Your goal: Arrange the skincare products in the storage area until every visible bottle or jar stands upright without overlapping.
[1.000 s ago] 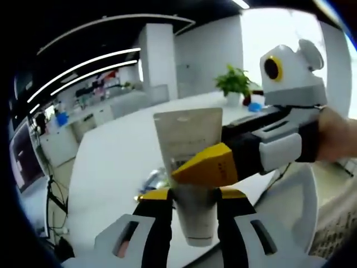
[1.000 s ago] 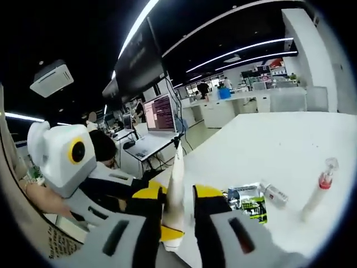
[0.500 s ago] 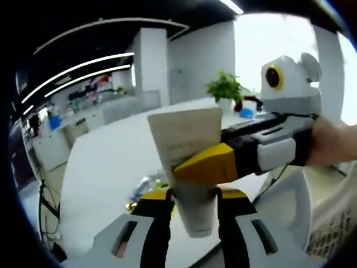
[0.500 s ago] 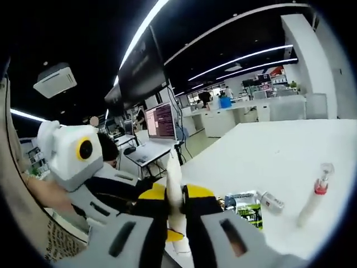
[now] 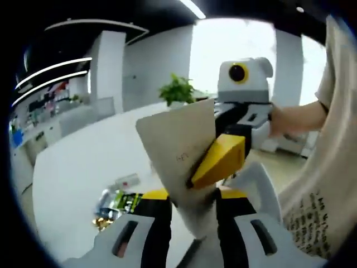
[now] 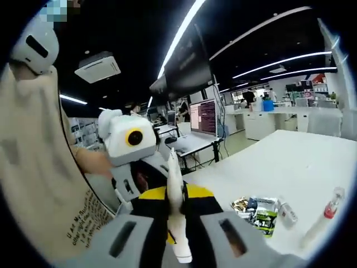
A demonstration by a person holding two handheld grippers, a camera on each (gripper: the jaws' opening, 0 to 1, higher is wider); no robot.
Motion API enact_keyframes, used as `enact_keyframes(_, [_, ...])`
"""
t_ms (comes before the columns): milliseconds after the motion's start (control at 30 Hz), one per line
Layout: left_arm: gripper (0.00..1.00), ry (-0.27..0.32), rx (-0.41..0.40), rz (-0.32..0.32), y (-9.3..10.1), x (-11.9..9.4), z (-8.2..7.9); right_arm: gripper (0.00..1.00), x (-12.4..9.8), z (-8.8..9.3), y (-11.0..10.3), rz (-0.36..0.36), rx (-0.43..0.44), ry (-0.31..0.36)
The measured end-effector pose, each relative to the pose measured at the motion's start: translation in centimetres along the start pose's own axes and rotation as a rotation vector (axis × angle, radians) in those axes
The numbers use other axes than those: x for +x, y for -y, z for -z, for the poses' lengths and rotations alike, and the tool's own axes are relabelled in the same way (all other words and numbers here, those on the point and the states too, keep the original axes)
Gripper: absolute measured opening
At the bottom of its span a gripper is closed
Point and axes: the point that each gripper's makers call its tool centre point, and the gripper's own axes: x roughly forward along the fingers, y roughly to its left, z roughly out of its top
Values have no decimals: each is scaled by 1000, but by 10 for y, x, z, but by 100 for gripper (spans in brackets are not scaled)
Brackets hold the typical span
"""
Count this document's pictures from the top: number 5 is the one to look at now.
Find person's right hand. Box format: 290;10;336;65
268;106;302;138

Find white counter cabinets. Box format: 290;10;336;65
11;103;97;168

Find gold skincare sachet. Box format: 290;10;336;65
91;217;114;233

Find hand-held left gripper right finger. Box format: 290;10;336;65
215;188;329;268

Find small white red box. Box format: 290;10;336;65
114;173;140;188

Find white plant pot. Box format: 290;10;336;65
168;99;188;109

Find green potted plant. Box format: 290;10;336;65
158;73;196;107

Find blue plastic crate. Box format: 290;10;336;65
11;129;24;149

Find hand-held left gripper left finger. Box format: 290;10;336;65
61;188;173;268

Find white skincare tube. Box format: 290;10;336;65
136;98;221;241

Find black green skincare sachet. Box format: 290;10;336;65
93;188;144;221

